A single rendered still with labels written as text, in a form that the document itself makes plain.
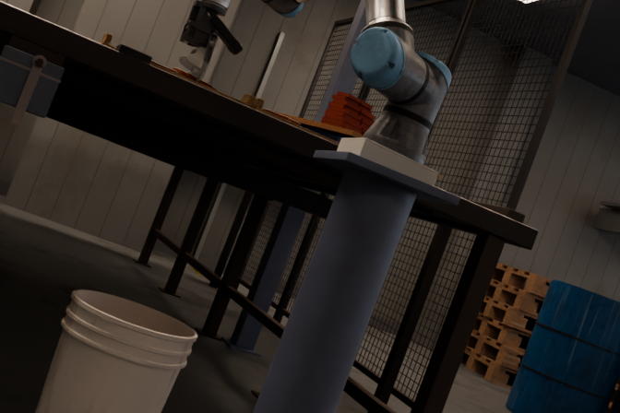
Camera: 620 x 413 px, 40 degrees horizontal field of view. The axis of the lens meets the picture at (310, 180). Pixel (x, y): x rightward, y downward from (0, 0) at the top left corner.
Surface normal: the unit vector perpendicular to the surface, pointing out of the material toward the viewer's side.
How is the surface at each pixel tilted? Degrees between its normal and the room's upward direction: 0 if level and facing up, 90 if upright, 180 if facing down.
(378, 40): 94
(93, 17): 90
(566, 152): 90
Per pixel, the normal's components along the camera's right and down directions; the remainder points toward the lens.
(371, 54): -0.58, -0.18
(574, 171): 0.25, 0.05
